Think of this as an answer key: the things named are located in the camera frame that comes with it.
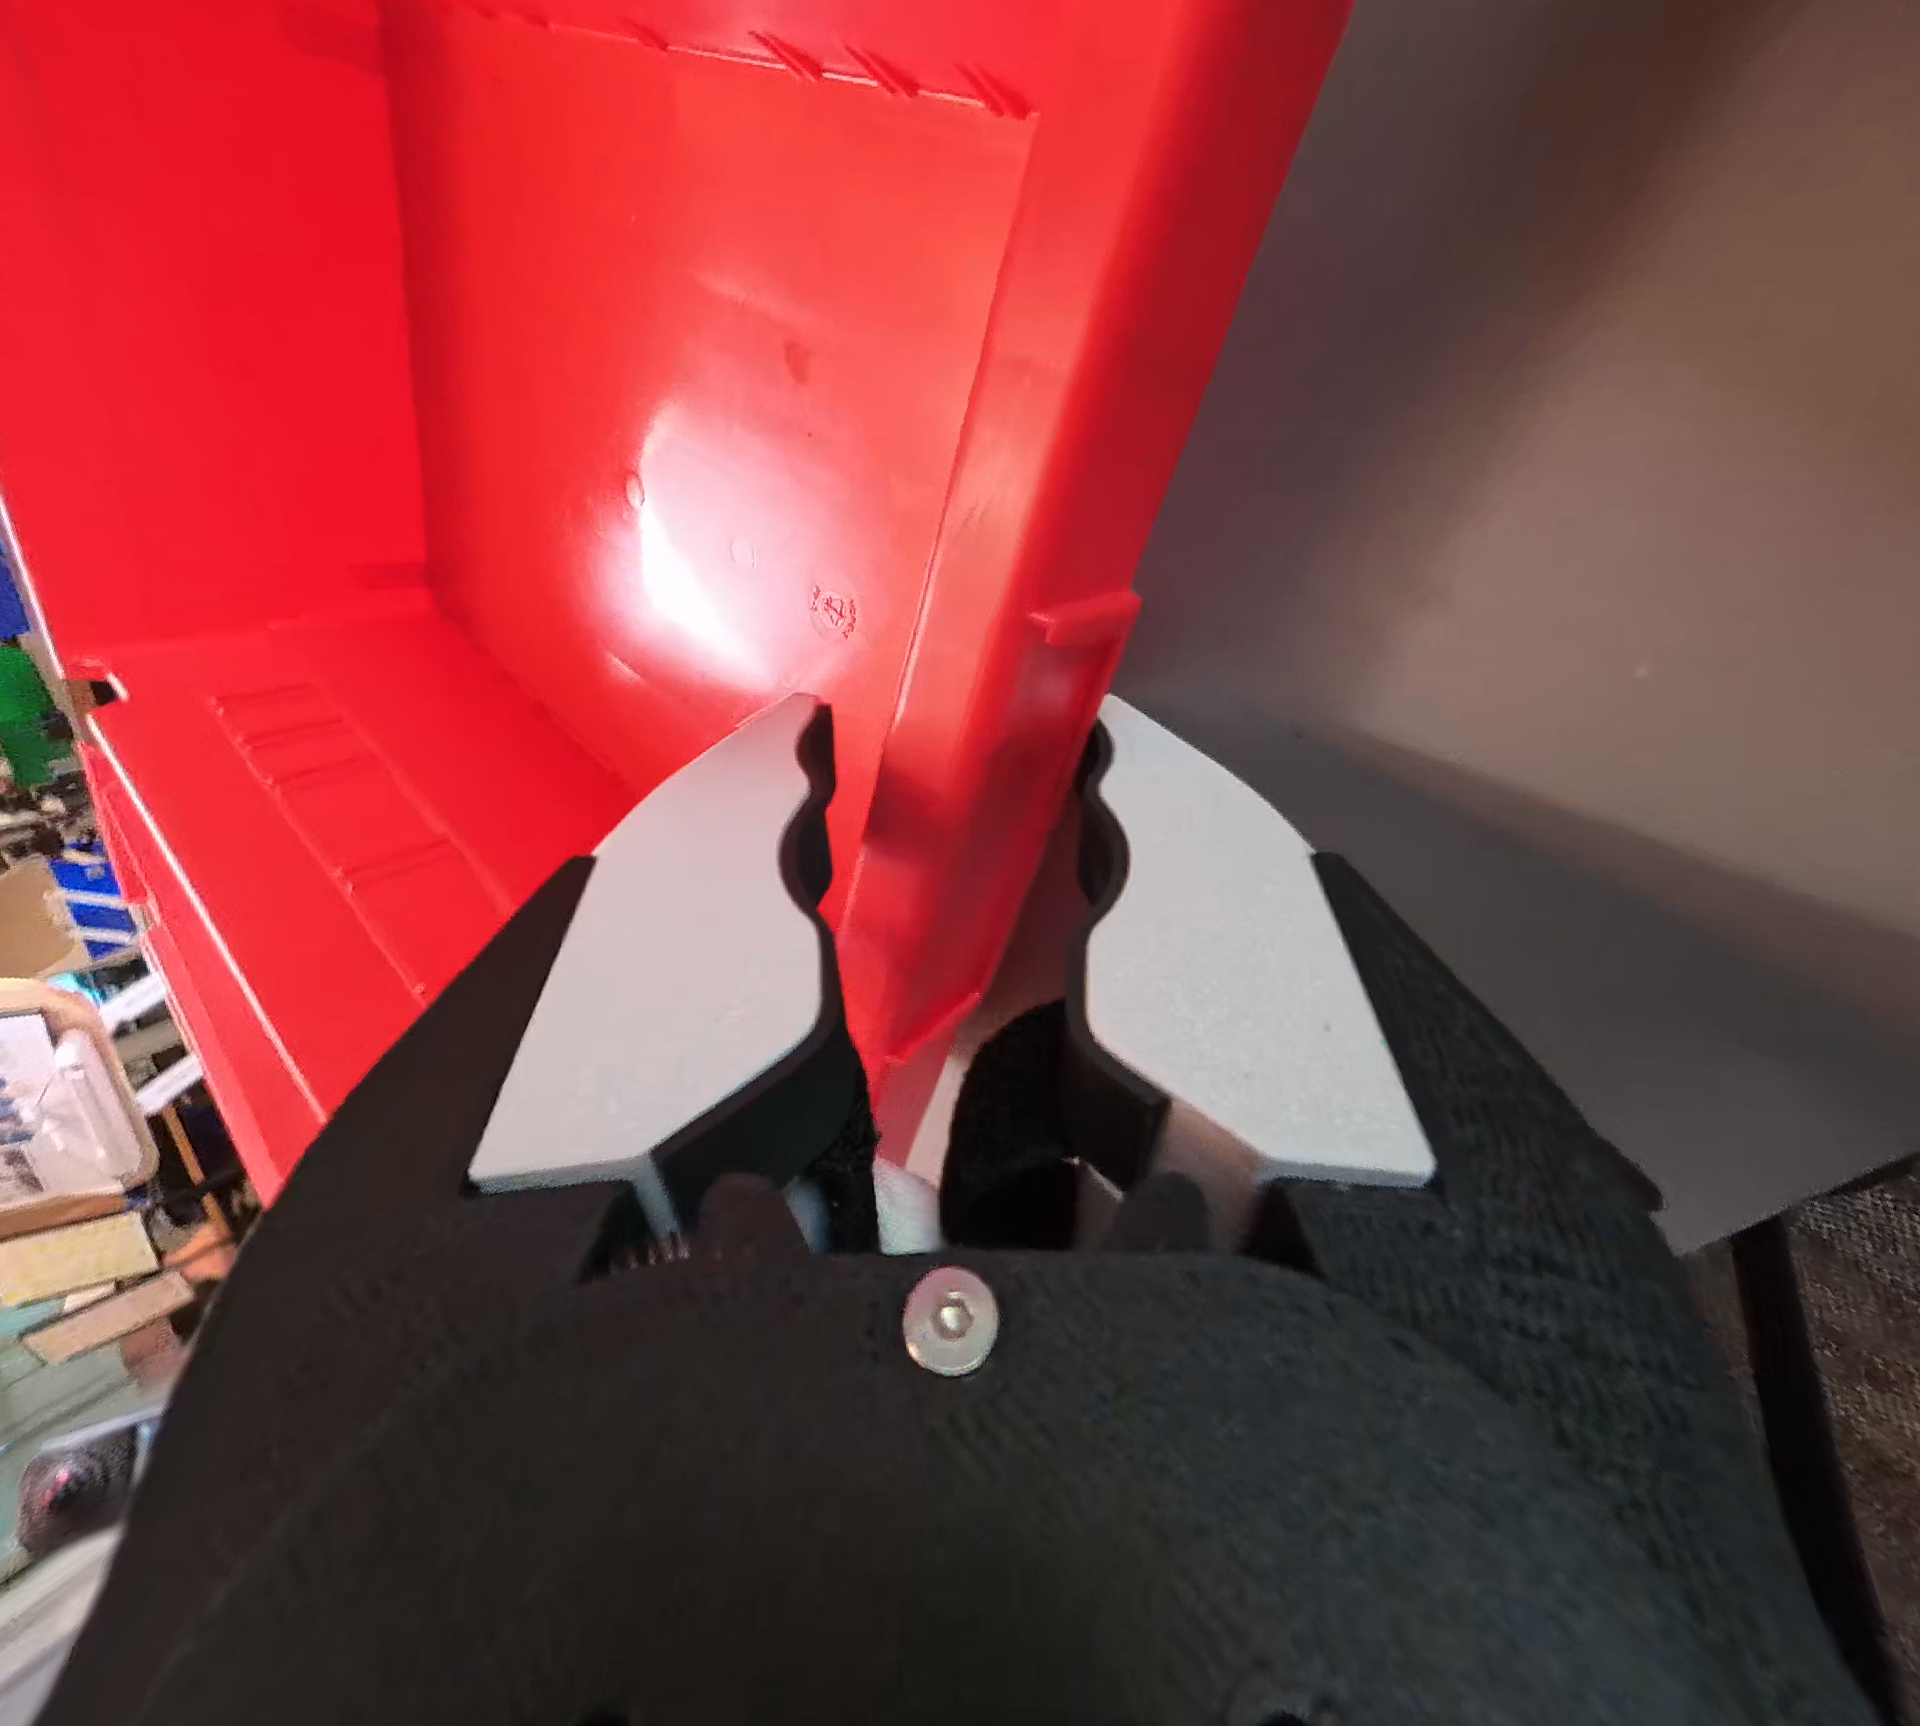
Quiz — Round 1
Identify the blue small bin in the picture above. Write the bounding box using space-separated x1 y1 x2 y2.
52 851 139 963

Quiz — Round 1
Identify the red plastic bin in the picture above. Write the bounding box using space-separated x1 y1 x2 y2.
0 0 1360 1210

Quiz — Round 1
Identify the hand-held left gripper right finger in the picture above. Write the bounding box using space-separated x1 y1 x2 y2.
1061 694 1440 1196

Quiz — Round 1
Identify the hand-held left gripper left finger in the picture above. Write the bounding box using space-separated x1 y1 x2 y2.
467 690 846 1225

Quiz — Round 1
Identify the green small bin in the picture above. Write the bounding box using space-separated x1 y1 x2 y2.
0 642 73 784

